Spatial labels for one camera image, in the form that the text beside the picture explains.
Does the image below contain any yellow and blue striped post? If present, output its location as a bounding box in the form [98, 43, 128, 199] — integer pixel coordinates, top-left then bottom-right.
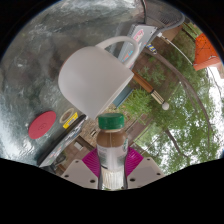
[146, 43, 158, 55]

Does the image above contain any grey wicker chair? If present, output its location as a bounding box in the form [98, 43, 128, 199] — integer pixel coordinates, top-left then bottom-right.
[143, 0, 186, 31]

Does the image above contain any black laptop with stickers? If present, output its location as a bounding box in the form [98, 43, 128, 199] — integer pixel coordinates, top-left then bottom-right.
[36, 114, 88, 168]

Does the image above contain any grey laptop with stickers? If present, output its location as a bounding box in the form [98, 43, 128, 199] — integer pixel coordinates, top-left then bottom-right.
[116, 23, 158, 64]

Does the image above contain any globe-topped lamp post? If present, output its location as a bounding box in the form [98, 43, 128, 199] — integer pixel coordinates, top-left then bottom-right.
[131, 71, 170, 111]

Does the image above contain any flat round red coaster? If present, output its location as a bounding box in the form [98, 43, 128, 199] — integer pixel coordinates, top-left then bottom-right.
[27, 110, 58, 140]

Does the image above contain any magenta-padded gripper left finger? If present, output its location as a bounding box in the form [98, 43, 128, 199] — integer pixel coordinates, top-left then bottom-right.
[61, 148, 101, 190]

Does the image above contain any yellow card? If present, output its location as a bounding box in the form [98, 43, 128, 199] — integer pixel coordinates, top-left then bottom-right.
[62, 112, 79, 130]

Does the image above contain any white ceramic mug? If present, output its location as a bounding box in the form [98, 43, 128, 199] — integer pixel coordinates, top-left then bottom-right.
[57, 35, 140, 120]

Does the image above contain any small tape roll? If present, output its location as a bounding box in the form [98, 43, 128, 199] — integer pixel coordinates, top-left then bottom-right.
[59, 108, 76, 124]

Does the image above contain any green-capped brown drink bottle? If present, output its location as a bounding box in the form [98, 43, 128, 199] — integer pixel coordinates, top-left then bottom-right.
[95, 113, 130, 191]

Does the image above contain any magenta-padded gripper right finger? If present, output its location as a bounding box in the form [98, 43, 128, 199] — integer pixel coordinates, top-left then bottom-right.
[125, 146, 165, 189]

